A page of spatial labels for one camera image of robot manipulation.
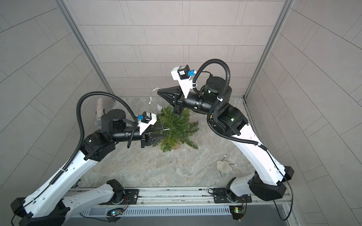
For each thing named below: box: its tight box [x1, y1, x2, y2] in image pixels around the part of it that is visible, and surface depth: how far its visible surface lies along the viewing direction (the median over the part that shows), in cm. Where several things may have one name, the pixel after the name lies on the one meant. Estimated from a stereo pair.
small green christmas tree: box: [152, 104, 200, 153], surface depth 70 cm
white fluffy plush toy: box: [215, 154, 239, 175], surface depth 81 cm
